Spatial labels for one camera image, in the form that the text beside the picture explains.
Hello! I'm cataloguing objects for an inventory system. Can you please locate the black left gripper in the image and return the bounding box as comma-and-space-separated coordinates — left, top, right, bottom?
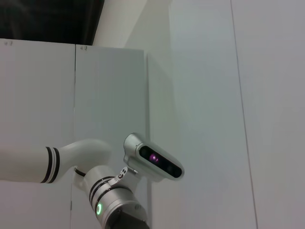
104, 209, 151, 229

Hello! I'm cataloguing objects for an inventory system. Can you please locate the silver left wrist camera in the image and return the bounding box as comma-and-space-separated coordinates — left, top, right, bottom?
123, 133, 185, 183

